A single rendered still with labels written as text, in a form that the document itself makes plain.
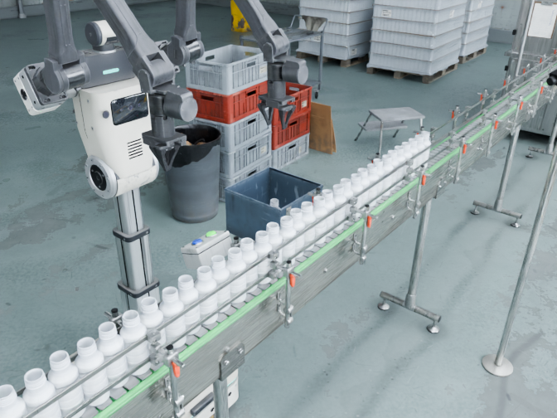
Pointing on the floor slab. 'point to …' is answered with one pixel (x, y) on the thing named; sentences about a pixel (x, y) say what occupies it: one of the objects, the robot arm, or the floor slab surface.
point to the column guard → (238, 20)
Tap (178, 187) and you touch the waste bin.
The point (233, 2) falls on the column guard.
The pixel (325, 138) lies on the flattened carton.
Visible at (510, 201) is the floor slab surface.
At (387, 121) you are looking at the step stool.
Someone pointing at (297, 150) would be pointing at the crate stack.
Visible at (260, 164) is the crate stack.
